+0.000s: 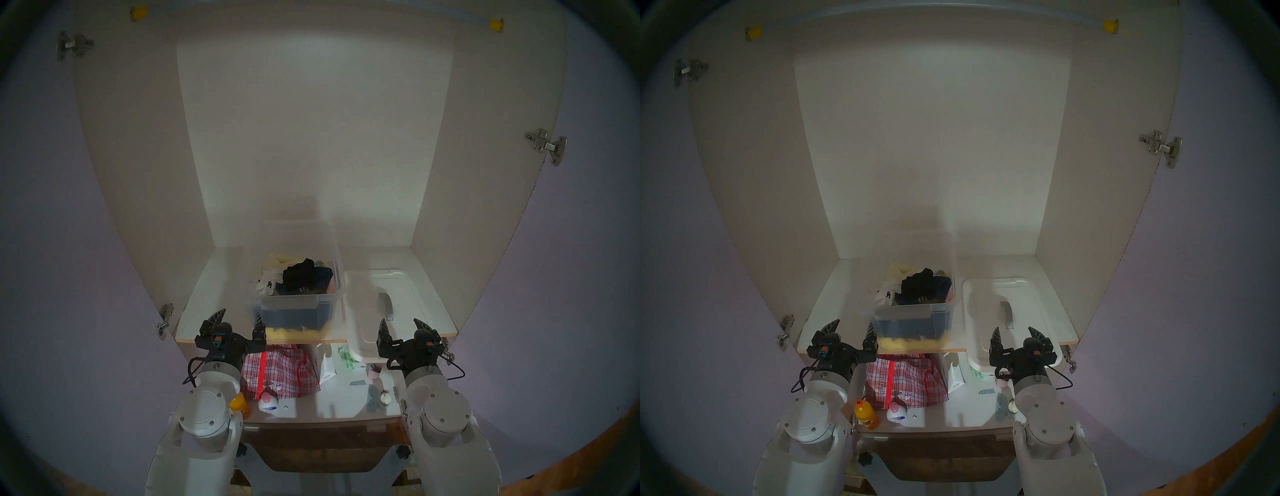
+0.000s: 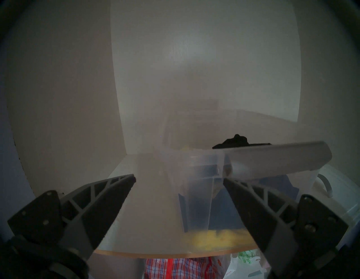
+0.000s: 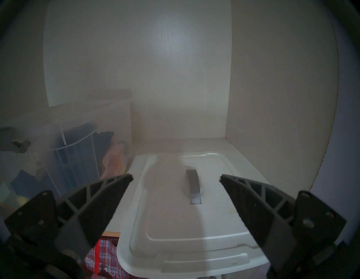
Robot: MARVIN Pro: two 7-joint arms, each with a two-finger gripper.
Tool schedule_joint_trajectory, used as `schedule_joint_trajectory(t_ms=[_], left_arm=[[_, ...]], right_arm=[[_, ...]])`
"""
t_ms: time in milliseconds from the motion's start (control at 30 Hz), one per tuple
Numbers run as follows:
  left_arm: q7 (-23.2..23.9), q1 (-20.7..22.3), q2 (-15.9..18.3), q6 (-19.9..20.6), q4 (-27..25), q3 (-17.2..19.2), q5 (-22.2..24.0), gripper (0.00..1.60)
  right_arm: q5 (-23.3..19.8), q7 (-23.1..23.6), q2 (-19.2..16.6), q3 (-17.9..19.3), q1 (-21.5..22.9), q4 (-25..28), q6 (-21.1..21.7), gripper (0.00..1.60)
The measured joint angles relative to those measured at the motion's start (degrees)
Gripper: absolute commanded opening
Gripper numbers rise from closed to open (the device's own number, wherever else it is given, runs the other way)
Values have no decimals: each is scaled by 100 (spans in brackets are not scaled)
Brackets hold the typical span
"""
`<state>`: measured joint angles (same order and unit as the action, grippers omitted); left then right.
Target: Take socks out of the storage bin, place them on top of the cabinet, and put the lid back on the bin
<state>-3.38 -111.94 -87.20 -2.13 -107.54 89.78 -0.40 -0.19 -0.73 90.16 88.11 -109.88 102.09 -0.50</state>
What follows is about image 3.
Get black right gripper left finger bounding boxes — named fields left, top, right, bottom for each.
left=4, top=174, right=134, bottom=255

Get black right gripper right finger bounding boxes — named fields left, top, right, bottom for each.
left=219, top=174, right=347, bottom=270

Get white bin lid grey handle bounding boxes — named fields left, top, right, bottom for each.
left=117, top=152, right=272, bottom=275

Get clear plastic storage bin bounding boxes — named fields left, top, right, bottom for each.
left=0, top=90, right=132, bottom=225

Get beige wardrobe cabinet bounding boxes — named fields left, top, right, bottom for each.
left=0, top=0, right=339, bottom=279

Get red plaid woven bag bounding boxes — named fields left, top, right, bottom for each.
left=84, top=236, right=127, bottom=279

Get orange sock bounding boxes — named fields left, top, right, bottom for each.
left=101, top=141, right=130, bottom=180

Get yellow cloth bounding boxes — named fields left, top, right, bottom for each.
left=11, top=194, right=31, bottom=209

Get blue folded cloth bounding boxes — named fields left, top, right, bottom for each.
left=11, top=169, right=57, bottom=197

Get navy sock tan stripes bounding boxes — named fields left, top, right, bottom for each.
left=56, top=121, right=116, bottom=169

